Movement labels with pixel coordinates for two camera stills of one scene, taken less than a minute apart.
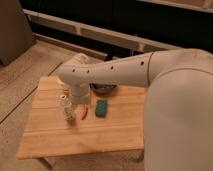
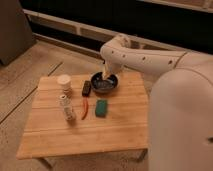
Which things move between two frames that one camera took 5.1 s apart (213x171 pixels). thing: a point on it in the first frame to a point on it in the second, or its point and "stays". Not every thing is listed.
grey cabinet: (16, 34) stays
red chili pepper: (85, 111) stays
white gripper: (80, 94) to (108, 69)
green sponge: (101, 108) stays
